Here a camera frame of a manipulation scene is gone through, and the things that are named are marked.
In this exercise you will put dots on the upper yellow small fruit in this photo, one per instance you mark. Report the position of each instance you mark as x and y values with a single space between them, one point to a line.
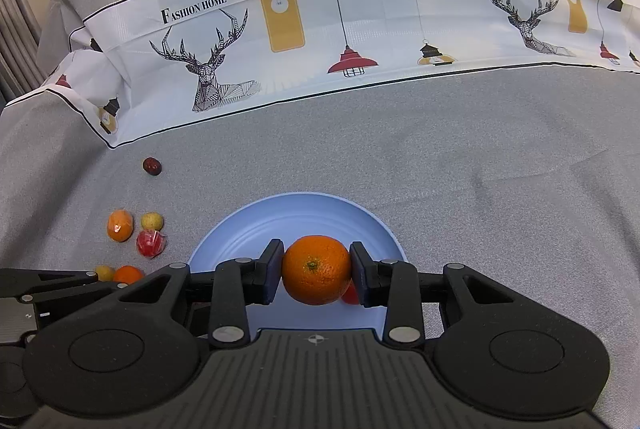
152 221

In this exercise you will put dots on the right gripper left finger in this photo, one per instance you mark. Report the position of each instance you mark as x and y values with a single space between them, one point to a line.
238 283

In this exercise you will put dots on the red fruit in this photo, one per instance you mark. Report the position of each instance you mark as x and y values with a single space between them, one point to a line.
151 243
350 297

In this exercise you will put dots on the middle wrapped orange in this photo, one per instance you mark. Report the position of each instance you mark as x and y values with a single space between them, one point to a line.
120 225

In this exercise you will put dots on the blue plate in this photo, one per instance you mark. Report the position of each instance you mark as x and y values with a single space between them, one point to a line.
290 216

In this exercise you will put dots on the lone orange tangerine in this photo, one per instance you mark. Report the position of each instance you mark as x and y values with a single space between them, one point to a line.
316 270

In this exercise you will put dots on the grey printed sofa cover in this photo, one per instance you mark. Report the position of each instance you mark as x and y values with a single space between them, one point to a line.
530 175

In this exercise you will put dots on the lower yellow small fruit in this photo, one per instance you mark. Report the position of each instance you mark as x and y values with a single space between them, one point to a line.
104 273

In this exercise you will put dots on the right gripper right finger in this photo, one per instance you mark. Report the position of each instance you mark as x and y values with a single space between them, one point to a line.
394 285

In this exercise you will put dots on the yellow small fruit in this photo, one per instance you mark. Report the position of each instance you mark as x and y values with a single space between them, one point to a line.
104 273
152 221

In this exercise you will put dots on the far dark red jujube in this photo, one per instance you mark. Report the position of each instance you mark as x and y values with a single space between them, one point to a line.
152 166

